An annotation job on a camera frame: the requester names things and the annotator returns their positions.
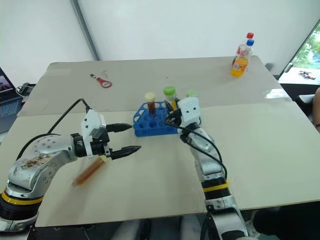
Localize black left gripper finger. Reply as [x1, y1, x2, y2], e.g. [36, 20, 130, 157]
[106, 122, 133, 134]
[111, 145, 143, 161]

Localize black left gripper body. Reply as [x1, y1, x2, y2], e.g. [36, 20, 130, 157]
[90, 124, 112, 160]

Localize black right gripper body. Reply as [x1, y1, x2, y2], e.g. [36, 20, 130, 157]
[164, 108, 183, 126]

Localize yellow liquid tube green cap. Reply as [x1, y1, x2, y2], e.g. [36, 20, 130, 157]
[162, 85, 177, 111]

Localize brown liquid tube cream cap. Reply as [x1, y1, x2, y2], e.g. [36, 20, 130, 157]
[72, 155, 111, 187]

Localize blue test tube rack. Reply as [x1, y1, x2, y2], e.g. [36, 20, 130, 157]
[132, 99, 180, 138]

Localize red liquid tube cream cap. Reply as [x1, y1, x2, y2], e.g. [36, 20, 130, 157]
[144, 92, 157, 115]

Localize orange soda bottle blue cap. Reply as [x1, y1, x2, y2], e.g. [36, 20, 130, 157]
[230, 39, 254, 78]

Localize clear bottle red cap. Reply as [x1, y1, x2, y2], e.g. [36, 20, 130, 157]
[236, 31, 255, 59]

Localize open laptop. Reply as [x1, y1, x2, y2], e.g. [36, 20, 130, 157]
[0, 66, 16, 101]

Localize black chair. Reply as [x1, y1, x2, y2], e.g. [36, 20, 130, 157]
[295, 94, 316, 117]

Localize small items on windowsill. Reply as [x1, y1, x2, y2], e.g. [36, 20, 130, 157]
[298, 70, 318, 81]

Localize dark rounded shape under table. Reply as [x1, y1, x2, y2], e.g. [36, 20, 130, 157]
[251, 198, 320, 240]

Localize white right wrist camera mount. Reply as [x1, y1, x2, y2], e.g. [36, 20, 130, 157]
[177, 96, 202, 126]

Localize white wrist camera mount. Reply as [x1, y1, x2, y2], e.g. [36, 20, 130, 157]
[177, 96, 202, 126]
[80, 109, 107, 160]

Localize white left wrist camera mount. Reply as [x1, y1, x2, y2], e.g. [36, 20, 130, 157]
[80, 109, 107, 160]

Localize red-handled tool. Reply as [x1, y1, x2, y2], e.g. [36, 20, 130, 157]
[96, 77, 113, 89]

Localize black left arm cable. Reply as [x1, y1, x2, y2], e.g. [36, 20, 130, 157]
[16, 98, 91, 161]

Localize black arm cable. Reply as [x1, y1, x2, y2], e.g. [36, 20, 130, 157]
[16, 98, 91, 161]
[164, 119, 229, 181]

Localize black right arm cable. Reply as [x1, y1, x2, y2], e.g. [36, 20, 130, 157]
[164, 119, 229, 181]

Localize black power adapter with cables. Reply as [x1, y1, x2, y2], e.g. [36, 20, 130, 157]
[15, 81, 36, 98]

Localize grey slanted wall beam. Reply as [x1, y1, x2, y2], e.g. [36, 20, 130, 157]
[70, 0, 101, 62]

